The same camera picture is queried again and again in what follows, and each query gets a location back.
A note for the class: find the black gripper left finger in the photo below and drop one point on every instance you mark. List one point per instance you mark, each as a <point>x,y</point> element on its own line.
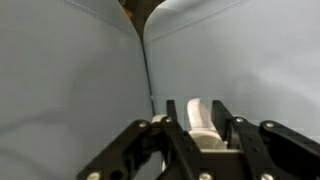
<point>140,143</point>

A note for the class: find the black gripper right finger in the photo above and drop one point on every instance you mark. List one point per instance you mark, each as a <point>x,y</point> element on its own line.
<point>266,150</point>

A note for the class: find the green and white pen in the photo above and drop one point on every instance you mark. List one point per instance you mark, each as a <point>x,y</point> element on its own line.
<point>200,123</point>

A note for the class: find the blue-grey upholstered chair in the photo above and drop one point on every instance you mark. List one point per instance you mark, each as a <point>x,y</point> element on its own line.
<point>66,83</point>

